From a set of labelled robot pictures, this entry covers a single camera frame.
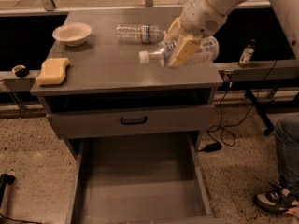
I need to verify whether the grey drawer cabinet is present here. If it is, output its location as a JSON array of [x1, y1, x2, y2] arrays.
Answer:
[[31, 7, 221, 153]]

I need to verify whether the open grey drawer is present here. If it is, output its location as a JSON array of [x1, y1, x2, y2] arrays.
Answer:
[[65, 133, 227, 224]]

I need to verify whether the black drawer handle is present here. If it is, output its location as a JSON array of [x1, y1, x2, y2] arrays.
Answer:
[[120, 116, 148, 125]]

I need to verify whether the white bowl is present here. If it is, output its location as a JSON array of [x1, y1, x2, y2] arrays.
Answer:
[[52, 22, 92, 47]]

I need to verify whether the clear water bottle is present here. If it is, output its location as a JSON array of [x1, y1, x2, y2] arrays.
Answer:
[[116, 24, 165, 44]]

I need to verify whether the person leg in jeans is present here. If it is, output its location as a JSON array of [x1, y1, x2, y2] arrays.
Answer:
[[275, 115, 299, 195]]

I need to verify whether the black table leg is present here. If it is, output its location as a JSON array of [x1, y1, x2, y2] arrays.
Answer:
[[245, 90, 274, 136]]

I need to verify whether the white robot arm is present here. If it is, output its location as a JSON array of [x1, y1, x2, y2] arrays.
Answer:
[[164, 0, 299, 68]]

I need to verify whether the closed grey drawer front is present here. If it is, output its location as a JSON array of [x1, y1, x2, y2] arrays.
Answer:
[[47, 105, 214, 139]]

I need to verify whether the black power cable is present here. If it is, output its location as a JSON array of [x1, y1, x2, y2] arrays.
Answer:
[[206, 59, 278, 147]]

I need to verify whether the black power adapter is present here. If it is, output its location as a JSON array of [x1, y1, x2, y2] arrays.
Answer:
[[200, 142, 222, 152]]

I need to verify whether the black stand left floor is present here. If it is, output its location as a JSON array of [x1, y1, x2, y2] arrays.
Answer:
[[0, 174, 15, 206]]

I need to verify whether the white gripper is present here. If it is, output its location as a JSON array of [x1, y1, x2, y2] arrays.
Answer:
[[164, 0, 226, 68]]

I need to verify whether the yellow sponge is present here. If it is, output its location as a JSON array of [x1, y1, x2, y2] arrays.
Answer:
[[36, 58, 70, 86]]

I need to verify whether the blue plastic bottle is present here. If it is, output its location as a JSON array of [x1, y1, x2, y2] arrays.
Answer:
[[139, 36, 219, 68]]

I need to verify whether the grey sneaker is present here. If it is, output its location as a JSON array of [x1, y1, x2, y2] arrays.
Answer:
[[253, 185, 299, 215]]

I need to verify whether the green glass bottle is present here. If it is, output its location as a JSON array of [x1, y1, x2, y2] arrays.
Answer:
[[238, 39, 256, 67]]

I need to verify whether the grey side shelf rail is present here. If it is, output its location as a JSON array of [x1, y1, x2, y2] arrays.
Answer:
[[216, 60, 299, 82]]

